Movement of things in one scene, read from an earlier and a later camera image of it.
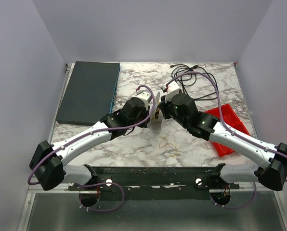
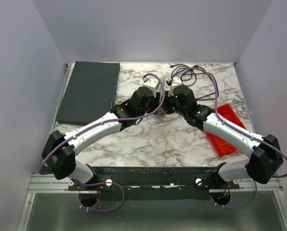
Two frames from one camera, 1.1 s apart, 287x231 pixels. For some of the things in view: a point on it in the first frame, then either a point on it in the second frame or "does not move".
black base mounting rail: (159, 183) does not move
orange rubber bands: (168, 143) to (160, 111)
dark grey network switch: (90, 93) does not move
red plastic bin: (231, 120) does not move
